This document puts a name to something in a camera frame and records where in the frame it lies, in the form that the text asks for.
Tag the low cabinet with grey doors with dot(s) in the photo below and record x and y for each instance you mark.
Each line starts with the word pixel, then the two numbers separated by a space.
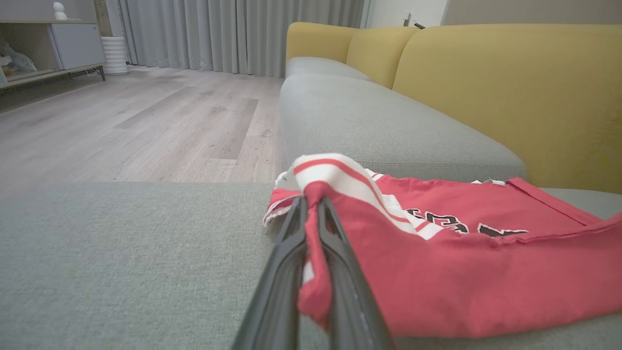
pixel 77 46

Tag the large grey sofa chaise cushion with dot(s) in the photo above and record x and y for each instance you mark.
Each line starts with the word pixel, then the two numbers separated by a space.
pixel 121 262

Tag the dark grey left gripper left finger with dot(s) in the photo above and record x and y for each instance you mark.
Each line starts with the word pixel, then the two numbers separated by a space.
pixel 284 282

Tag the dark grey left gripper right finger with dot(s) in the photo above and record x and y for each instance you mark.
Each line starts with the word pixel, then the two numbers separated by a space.
pixel 347 296

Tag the yellow sofa backrest cushion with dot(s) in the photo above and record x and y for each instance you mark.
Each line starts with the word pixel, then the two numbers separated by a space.
pixel 316 41
pixel 376 56
pixel 510 92

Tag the white wall plug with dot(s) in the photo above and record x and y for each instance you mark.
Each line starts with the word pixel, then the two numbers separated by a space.
pixel 407 18

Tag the red jersey with striped trim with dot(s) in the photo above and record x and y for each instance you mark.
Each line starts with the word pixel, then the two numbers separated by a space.
pixel 461 272

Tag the white ribbed cylinder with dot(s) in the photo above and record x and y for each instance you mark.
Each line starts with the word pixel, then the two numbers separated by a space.
pixel 114 56

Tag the small white figure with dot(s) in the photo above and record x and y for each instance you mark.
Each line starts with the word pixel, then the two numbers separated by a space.
pixel 59 10

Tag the grey sofa seat cushion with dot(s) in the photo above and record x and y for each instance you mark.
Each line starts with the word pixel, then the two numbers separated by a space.
pixel 379 126
pixel 320 68

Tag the soft toy in cabinet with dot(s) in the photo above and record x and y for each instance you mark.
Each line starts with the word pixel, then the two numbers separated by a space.
pixel 14 61

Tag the grey pleated curtain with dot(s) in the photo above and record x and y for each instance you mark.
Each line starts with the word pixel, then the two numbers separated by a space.
pixel 243 34

